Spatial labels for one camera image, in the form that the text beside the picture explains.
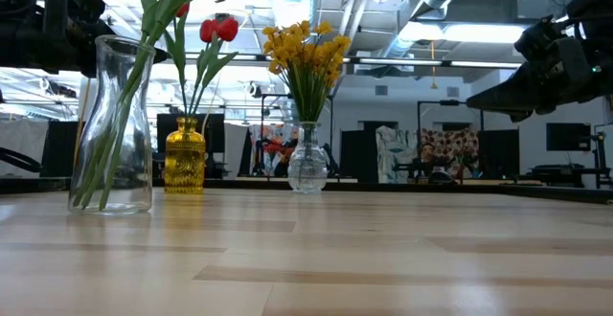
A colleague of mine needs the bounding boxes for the amber glass bottle vase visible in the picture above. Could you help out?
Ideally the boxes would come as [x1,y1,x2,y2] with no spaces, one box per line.
[163,116,207,195]

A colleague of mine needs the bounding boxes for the yellow hanging pendant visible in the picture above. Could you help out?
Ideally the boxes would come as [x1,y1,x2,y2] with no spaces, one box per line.
[429,40,439,90]

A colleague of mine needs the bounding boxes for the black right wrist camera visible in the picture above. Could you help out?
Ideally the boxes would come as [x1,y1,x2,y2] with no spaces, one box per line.
[513,14,562,61]

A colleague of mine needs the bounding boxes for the black wall monitor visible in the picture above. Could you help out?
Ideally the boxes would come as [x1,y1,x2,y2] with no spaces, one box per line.
[545,122,593,152]

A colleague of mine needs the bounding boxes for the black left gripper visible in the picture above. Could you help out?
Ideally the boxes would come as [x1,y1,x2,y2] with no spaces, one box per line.
[21,18,170,79]

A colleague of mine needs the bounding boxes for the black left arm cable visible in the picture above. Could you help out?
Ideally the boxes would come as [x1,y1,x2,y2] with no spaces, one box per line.
[0,147,45,172]

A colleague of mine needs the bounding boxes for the person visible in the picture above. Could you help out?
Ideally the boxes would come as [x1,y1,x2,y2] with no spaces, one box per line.
[419,142,440,167]
[279,128,302,179]

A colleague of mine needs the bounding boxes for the white hanging cloth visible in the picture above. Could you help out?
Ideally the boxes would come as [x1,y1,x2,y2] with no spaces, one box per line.
[0,118,49,179]

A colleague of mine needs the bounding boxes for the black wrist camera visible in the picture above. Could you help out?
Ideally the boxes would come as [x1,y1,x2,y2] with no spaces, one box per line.
[513,14,562,61]
[45,0,107,25]

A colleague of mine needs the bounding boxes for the black screen panel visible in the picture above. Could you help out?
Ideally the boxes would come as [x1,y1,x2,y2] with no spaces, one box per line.
[156,112,226,155]

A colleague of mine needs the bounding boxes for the floral patterned cloth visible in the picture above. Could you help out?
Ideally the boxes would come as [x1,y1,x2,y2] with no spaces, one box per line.
[420,127,480,165]

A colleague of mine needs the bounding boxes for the tan hanging cord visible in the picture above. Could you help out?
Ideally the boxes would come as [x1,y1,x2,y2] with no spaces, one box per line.
[72,74,97,164]

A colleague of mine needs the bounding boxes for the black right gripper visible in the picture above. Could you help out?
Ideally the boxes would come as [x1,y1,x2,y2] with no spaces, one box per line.
[465,34,596,124]

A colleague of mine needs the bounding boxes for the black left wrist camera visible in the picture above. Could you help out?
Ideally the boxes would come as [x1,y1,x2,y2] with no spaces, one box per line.
[45,0,107,25]

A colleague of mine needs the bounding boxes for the bright ceiling light panel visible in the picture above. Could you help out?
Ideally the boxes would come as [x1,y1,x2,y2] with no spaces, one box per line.
[397,20,528,45]

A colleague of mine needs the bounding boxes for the tall clear smooth glass vase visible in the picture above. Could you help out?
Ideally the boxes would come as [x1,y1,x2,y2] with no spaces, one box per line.
[65,33,157,215]

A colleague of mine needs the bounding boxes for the white blue patterned cloth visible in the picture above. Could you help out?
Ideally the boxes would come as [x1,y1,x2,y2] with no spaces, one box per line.
[375,124,420,184]

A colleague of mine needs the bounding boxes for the white partition panel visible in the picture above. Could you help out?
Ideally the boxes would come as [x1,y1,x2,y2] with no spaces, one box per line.
[223,123,250,178]

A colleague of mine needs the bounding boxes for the distant red flowers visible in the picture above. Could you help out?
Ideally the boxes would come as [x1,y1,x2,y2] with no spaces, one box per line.
[262,136,286,157]

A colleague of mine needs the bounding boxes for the clear ribbed glass vase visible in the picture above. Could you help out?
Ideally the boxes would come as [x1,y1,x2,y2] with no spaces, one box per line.
[286,122,329,194]

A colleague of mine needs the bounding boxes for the black desk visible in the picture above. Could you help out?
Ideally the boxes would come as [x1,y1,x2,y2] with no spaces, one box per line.
[530,162,613,189]

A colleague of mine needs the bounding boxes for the black partition panel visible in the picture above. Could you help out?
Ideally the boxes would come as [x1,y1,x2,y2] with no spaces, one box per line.
[478,128,521,179]
[339,120,380,184]
[39,120,81,178]

